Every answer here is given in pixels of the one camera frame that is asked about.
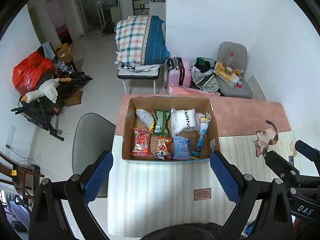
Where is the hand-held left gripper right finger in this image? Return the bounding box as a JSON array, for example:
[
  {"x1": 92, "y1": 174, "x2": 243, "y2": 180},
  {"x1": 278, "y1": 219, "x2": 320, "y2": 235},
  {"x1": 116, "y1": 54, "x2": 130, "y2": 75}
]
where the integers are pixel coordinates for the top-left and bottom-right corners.
[{"x1": 209, "y1": 151, "x2": 293, "y2": 240}]

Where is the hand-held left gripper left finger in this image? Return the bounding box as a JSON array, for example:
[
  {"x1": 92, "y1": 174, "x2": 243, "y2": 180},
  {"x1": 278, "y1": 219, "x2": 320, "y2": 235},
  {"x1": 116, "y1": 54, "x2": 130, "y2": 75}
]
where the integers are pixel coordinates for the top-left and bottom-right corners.
[{"x1": 29, "y1": 151, "x2": 113, "y2": 240}]

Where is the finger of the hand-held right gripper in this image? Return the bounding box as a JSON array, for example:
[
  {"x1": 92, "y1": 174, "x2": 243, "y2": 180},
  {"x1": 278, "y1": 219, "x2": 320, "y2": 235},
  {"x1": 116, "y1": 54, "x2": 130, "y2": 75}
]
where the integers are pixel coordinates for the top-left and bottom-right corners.
[
  {"x1": 294, "y1": 140, "x2": 320, "y2": 159},
  {"x1": 265, "y1": 151, "x2": 301, "y2": 183}
]

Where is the long blue snack packet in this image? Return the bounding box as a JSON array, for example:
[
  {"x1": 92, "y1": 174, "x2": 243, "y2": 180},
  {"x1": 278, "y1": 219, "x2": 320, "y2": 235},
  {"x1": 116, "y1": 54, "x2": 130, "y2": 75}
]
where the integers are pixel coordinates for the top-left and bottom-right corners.
[{"x1": 191, "y1": 117, "x2": 212, "y2": 159}]

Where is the blue tissue packet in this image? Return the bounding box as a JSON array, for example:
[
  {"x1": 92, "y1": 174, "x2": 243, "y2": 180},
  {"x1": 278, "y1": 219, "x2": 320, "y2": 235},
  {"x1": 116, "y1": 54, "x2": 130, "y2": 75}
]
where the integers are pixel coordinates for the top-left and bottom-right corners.
[{"x1": 172, "y1": 135, "x2": 191, "y2": 161}]

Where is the red snack packet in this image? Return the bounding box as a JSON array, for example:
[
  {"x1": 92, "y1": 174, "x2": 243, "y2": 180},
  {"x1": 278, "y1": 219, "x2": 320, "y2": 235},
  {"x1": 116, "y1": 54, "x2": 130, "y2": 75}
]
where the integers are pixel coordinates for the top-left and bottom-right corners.
[{"x1": 130, "y1": 127, "x2": 153, "y2": 156}]

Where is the pale purple sock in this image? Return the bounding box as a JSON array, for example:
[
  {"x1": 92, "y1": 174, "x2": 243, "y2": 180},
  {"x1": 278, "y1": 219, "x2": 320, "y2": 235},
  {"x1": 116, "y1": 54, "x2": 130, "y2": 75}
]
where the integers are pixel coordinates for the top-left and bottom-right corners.
[{"x1": 195, "y1": 113, "x2": 212, "y2": 128}]

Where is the orange panda snack packet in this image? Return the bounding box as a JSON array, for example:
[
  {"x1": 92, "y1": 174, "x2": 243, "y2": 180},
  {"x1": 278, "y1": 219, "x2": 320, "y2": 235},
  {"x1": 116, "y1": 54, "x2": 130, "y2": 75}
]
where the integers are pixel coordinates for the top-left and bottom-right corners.
[{"x1": 153, "y1": 136, "x2": 173, "y2": 161}]

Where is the white plastic packet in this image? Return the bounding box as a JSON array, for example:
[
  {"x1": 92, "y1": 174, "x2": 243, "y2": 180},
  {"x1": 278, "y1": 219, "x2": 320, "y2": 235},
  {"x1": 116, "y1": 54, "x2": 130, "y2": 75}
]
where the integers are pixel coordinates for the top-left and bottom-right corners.
[{"x1": 170, "y1": 108, "x2": 196, "y2": 136}]

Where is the silver foil snack packet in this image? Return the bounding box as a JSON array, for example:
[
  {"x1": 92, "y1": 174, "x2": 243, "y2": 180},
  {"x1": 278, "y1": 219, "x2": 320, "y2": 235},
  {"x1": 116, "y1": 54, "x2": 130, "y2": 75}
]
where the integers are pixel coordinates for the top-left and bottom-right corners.
[{"x1": 135, "y1": 108, "x2": 154, "y2": 131}]

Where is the green snack packet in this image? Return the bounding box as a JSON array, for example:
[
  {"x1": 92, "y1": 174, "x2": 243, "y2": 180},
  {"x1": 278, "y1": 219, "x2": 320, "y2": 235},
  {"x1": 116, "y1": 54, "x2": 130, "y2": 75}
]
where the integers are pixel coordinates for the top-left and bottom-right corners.
[{"x1": 154, "y1": 109, "x2": 172, "y2": 138}]

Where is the grey shell chair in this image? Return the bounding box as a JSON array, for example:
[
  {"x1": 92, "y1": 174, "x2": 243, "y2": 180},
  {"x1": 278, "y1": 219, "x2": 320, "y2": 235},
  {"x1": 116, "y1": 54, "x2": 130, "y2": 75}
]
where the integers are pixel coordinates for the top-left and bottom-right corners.
[{"x1": 72, "y1": 112, "x2": 117, "y2": 198}]

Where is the dark fleece garment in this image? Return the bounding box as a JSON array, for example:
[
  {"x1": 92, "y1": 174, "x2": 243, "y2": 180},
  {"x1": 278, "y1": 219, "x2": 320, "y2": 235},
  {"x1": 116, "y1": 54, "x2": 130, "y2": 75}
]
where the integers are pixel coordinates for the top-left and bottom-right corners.
[{"x1": 142, "y1": 221, "x2": 223, "y2": 240}]

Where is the dark wooden chair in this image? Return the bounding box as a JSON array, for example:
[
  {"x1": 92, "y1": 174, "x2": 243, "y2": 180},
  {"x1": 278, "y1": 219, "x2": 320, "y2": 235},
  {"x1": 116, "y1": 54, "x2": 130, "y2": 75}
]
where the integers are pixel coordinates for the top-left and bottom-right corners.
[{"x1": 0, "y1": 152, "x2": 44, "y2": 198}]

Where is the white leaning panel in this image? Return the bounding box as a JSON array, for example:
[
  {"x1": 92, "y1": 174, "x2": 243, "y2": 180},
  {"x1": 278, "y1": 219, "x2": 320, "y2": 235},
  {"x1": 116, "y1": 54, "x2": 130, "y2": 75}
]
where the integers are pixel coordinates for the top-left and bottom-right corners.
[{"x1": 246, "y1": 74, "x2": 267, "y2": 101}]

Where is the brown cardboard box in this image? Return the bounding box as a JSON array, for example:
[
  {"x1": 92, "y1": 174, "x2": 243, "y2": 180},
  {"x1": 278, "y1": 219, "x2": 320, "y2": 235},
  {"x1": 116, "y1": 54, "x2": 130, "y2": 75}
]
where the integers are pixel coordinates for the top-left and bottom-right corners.
[{"x1": 64, "y1": 89, "x2": 83, "y2": 107}]

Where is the black folding cart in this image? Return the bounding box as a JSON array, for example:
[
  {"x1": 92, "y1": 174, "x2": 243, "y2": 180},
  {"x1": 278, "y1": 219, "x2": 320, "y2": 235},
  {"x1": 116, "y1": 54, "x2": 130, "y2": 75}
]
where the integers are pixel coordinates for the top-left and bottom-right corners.
[{"x1": 11, "y1": 71, "x2": 93, "y2": 140}]

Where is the white power strip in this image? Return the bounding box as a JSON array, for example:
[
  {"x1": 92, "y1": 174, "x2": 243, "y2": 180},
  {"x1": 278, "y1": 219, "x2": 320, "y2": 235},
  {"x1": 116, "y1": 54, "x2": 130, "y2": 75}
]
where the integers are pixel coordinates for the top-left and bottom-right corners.
[{"x1": 5, "y1": 126, "x2": 16, "y2": 153}]

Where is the pink bag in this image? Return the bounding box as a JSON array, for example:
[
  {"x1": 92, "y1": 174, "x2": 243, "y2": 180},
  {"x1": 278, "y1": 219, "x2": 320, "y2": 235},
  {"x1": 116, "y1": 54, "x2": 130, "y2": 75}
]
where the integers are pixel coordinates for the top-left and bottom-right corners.
[{"x1": 169, "y1": 85, "x2": 221, "y2": 97}]

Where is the white food packet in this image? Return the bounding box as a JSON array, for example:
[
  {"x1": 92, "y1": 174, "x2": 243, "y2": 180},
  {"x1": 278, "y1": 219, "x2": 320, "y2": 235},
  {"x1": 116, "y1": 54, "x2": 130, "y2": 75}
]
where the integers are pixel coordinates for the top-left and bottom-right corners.
[{"x1": 220, "y1": 74, "x2": 241, "y2": 87}]

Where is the white goose plush toy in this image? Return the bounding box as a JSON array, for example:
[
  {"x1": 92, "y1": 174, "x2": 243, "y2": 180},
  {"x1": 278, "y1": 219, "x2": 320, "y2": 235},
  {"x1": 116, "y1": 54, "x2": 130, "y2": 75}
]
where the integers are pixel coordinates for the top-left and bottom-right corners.
[{"x1": 21, "y1": 77, "x2": 72, "y2": 103}]

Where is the patterned bag of clothes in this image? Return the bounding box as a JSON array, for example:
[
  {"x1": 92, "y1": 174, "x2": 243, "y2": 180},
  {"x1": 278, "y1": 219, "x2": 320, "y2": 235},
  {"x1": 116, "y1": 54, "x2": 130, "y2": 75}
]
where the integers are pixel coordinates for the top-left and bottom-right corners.
[{"x1": 189, "y1": 57, "x2": 221, "y2": 93}]

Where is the yellow plastic bag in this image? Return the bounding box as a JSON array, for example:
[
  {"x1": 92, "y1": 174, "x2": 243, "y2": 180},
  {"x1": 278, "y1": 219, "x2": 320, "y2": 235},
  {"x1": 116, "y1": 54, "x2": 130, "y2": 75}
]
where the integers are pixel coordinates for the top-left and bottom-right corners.
[{"x1": 215, "y1": 62, "x2": 227, "y2": 77}]

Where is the pink suitcase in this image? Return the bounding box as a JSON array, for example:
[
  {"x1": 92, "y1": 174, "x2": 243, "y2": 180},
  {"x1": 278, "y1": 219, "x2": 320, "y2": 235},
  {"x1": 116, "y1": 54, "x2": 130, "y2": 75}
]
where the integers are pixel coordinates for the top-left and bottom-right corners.
[{"x1": 167, "y1": 57, "x2": 193, "y2": 89}]

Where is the grey cushioned chair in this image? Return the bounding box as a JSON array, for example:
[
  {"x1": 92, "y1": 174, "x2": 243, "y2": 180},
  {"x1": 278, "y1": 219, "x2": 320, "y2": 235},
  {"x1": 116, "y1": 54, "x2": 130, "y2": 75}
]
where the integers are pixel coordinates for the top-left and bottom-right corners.
[{"x1": 216, "y1": 42, "x2": 253, "y2": 99}]

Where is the red plastic bag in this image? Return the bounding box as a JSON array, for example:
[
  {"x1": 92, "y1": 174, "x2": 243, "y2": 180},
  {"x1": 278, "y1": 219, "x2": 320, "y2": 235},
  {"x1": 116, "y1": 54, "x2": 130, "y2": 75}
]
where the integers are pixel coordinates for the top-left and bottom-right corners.
[{"x1": 12, "y1": 52, "x2": 54, "y2": 97}]

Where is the yellow cardboard box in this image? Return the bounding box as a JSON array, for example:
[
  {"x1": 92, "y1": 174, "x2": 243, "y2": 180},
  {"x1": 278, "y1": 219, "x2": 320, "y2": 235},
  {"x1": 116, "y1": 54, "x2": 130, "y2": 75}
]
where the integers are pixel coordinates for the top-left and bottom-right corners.
[{"x1": 55, "y1": 43, "x2": 73, "y2": 64}]

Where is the light blue cloth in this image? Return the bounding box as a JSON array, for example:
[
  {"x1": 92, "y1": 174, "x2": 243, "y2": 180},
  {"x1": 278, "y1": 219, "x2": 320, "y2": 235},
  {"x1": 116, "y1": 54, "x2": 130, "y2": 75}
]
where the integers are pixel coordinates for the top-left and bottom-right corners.
[{"x1": 42, "y1": 42, "x2": 56, "y2": 60}]

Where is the plaid quilt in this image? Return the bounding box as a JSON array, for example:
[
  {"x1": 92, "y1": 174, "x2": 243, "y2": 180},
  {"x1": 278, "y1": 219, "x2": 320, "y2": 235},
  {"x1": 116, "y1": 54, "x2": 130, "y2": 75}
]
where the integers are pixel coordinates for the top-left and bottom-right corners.
[{"x1": 115, "y1": 15, "x2": 171, "y2": 66}]

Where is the black backpack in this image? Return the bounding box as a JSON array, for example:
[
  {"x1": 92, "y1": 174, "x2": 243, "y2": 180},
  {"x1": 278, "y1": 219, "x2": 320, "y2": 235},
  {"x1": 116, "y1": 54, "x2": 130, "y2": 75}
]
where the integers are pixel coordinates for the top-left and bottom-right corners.
[{"x1": 101, "y1": 22, "x2": 117, "y2": 37}]

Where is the white cabinet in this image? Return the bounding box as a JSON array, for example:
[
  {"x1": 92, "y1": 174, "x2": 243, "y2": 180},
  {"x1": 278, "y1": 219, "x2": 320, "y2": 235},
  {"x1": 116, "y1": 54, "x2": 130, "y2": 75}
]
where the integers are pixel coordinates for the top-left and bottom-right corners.
[{"x1": 149, "y1": 1, "x2": 166, "y2": 21}]

